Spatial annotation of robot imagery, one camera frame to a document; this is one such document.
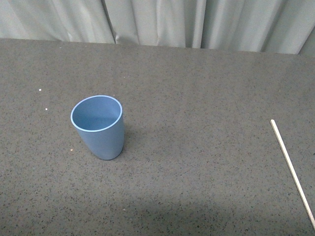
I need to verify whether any grey curtain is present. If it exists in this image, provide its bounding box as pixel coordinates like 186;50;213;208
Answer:
0;0;315;56

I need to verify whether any white speckled chopstick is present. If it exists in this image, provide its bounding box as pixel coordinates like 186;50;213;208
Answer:
270;119;315;229

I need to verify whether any blue plastic cup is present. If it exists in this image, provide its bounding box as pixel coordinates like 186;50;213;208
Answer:
70;95;125;160

